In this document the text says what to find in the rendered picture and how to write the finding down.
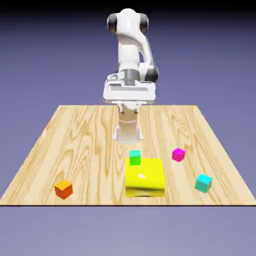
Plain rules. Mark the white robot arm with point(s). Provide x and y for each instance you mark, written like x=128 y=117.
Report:
x=128 y=36

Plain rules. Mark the large yellow box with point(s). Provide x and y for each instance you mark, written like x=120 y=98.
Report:
x=145 y=176

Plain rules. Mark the small green cube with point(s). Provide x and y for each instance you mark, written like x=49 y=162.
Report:
x=135 y=158

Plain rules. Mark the small cyan cube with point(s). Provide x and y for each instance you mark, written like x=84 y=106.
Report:
x=203 y=183

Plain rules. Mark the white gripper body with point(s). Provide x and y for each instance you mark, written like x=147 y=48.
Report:
x=130 y=94

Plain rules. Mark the small magenta cube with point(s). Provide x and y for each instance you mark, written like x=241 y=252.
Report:
x=178 y=155

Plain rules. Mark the small orange cube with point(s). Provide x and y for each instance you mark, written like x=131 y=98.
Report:
x=63 y=190

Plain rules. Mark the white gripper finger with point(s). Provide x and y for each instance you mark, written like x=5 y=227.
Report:
x=121 y=107
x=136 y=108

